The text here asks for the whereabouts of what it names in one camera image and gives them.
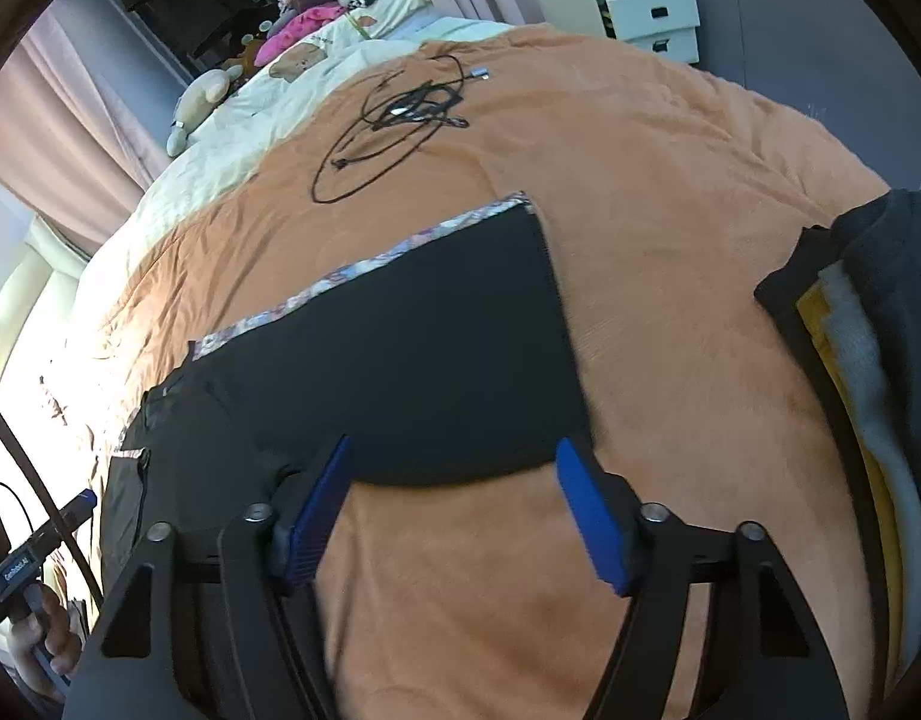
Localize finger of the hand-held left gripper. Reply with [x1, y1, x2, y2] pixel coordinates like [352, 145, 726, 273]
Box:
[51, 487, 100, 535]

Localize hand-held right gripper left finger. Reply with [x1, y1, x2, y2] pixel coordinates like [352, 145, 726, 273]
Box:
[62, 433, 354, 720]

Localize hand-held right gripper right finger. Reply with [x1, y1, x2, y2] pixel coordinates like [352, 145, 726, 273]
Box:
[554, 436, 851, 720]

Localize black pants with floral trim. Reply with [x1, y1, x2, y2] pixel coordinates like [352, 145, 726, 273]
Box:
[98, 193, 601, 578]

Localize person's left hand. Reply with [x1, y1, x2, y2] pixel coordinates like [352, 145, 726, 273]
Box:
[6, 583, 83, 680]

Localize orange fleece blanket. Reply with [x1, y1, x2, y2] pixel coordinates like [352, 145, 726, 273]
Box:
[77, 21, 919, 720]

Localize black folded garment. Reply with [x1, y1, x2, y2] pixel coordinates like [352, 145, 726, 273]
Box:
[755, 225, 892, 691]

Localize grey white cloth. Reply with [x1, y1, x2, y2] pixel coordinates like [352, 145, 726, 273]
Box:
[816, 262, 921, 616]

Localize cream bear print quilt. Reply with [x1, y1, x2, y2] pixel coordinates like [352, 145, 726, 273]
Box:
[77, 0, 521, 301]

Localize dark knit garment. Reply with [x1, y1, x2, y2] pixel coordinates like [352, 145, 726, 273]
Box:
[831, 165, 921, 481]

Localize cream plush toy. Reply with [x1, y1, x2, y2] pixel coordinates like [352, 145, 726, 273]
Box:
[166, 67, 245, 158]

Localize pink cloth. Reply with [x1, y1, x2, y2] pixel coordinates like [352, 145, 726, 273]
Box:
[254, 4, 350, 67]

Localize white nightstand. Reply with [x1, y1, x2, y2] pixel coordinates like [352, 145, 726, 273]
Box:
[535, 0, 703, 65]

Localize black strap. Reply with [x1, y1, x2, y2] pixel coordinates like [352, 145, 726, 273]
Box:
[0, 381, 106, 610]

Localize black cable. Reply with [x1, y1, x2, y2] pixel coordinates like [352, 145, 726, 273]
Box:
[310, 54, 493, 205]

